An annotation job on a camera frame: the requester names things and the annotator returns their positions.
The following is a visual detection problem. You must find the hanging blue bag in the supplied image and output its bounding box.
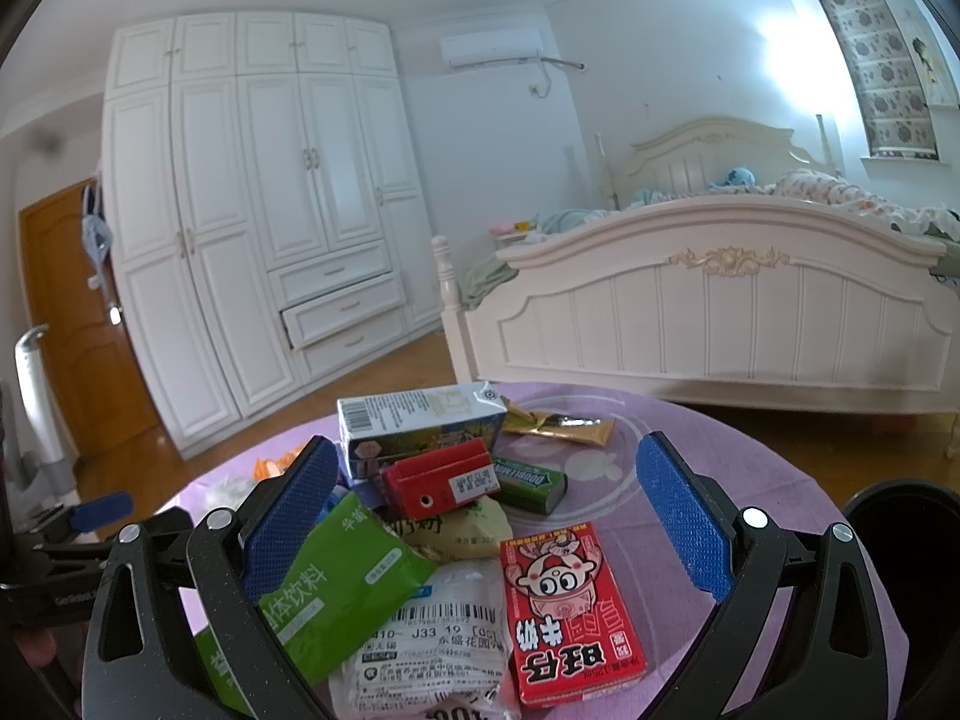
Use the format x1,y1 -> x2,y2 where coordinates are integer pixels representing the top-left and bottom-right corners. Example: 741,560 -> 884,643
80,182 -> 112,291

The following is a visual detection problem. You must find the gold sachet wrapper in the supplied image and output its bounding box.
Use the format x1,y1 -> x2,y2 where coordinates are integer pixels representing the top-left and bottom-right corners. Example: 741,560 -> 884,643
503,400 -> 615,447

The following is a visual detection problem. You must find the white air conditioner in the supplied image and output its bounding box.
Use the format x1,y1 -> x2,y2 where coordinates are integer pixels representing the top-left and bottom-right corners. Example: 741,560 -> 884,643
439,28 -> 544,70

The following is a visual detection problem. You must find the green gum pack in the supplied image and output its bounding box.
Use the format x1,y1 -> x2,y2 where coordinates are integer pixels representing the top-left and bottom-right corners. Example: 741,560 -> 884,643
493,457 -> 568,515

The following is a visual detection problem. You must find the red small box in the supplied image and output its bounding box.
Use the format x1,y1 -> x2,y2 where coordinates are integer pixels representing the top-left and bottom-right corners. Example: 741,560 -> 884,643
381,437 -> 500,520

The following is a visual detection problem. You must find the blue plush toy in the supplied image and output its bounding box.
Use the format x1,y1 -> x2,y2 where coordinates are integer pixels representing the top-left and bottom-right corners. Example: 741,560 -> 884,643
709,167 -> 757,188

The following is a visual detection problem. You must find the white wardrobe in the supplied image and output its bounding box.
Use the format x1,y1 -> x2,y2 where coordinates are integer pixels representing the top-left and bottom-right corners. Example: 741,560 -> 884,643
101,11 -> 441,458

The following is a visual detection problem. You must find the floral window blind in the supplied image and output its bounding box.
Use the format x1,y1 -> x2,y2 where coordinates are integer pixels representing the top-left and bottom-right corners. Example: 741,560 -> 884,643
818,0 -> 939,161

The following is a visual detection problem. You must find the white labelled plastic bag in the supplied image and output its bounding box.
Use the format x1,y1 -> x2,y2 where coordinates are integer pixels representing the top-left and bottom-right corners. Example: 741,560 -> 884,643
327,559 -> 521,718

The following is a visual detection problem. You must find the black trash bin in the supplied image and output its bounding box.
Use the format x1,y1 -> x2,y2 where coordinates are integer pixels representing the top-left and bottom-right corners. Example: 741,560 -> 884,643
843,479 -> 960,718

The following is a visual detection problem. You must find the green solid drink pouch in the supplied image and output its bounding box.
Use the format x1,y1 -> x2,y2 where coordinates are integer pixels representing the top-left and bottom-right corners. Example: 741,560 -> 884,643
187,491 -> 436,715

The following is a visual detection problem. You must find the purple round tablecloth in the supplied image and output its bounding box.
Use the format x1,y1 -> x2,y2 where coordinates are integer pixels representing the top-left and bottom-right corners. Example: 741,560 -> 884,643
161,383 -> 910,718

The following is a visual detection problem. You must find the red cartoon milk box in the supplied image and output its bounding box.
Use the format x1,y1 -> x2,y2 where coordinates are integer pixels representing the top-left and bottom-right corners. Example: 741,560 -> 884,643
500,523 -> 647,709

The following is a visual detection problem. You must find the orange snack wrapper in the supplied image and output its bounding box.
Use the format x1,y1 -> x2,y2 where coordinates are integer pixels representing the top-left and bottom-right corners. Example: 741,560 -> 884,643
252,447 -> 302,481

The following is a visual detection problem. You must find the beige snack bag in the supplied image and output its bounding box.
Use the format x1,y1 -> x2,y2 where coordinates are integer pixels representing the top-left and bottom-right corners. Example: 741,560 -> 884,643
391,496 -> 514,566

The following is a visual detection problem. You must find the wooden door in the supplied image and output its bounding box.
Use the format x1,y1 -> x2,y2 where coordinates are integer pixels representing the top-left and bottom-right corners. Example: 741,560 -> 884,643
20,181 -> 160,460

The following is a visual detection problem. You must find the white blue milk carton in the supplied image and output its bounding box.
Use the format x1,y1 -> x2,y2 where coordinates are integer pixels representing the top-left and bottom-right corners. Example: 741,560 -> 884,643
337,382 -> 508,481

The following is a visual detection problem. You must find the white bed frame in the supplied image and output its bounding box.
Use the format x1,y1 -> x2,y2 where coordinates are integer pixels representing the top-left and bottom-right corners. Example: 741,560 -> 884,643
431,117 -> 958,415

